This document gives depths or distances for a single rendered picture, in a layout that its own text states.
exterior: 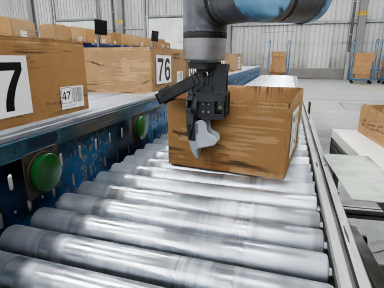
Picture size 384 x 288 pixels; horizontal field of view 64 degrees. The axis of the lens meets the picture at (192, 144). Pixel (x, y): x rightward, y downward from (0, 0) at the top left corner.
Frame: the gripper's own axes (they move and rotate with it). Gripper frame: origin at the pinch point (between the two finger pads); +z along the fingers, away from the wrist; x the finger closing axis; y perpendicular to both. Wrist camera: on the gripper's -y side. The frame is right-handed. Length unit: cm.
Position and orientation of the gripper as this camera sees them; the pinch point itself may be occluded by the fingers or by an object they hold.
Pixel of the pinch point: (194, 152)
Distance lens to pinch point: 70.8
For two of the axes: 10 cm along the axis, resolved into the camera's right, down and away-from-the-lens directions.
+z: 0.0, 9.6, 2.7
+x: 2.9, -2.6, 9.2
